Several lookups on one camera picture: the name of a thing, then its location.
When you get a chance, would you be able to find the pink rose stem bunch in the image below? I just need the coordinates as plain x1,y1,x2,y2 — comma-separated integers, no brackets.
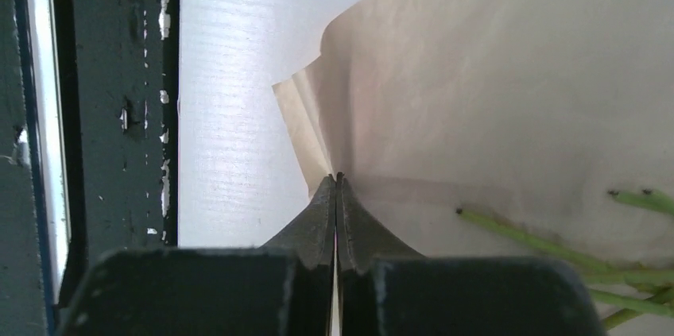
455,207,673,330

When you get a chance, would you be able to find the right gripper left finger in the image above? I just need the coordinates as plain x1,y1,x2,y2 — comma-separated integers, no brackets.
58,176,336,335

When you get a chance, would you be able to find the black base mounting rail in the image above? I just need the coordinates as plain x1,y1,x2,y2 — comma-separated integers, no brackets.
1,0,178,335

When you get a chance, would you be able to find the beige wrapping paper sheet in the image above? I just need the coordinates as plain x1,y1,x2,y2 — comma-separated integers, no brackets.
271,0,674,336

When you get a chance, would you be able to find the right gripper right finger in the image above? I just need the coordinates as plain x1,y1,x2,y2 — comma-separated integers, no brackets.
335,173,606,335

